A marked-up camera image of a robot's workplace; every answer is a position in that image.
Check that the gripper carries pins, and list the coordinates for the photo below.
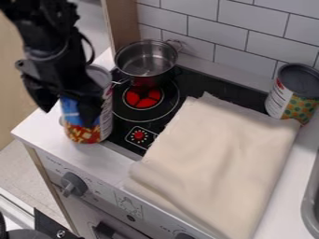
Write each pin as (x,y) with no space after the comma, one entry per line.
(54,70)

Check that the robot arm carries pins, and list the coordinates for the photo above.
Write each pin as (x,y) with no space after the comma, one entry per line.
(39,21)

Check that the blue and red can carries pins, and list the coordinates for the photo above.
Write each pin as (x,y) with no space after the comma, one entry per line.
(85,133)

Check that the toy stove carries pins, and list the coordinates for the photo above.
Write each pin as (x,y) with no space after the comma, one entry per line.
(143,98)

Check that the silver pot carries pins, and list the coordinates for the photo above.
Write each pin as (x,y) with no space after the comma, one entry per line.
(145,59)

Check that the cream cloth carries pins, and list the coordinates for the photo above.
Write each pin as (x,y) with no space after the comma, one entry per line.
(216,149)

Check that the green and orange dotted can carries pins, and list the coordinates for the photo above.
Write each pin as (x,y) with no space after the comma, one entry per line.
(290,99)

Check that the toy sink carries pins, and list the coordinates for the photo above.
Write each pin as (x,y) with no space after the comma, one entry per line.
(313,202)

